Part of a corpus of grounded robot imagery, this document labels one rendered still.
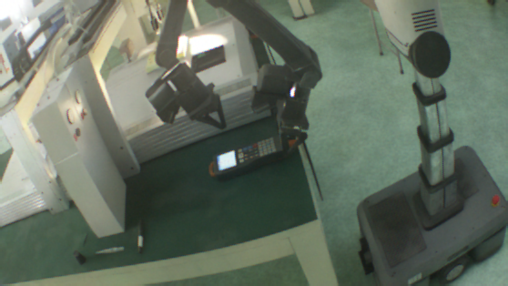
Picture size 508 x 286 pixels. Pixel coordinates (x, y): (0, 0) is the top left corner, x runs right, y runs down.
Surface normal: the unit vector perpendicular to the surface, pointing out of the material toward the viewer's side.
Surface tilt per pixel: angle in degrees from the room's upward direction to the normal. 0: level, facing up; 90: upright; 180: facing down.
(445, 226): 0
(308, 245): 90
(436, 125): 90
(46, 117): 90
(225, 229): 0
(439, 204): 90
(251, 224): 0
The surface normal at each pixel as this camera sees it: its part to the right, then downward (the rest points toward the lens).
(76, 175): 0.11, 0.56
